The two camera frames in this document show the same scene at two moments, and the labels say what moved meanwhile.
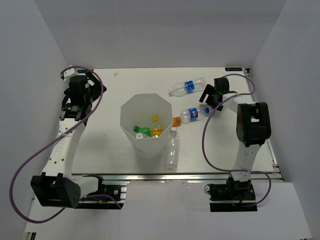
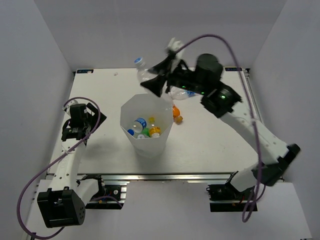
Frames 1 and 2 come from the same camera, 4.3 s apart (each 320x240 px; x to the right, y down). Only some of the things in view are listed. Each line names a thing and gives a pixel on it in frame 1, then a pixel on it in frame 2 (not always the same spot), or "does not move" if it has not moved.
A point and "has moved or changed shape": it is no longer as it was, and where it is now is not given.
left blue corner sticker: x=82 y=71 does not move
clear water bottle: x=141 y=136 does not move
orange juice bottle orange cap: x=176 y=121 has moved or changed shape
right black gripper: x=208 y=89 → x=156 y=84
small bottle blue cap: x=194 y=113 → x=138 y=125
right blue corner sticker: x=233 y=69 does not move
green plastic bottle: x=145 y=130 does not move
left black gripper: x=96 y=88 → x=95 y=117
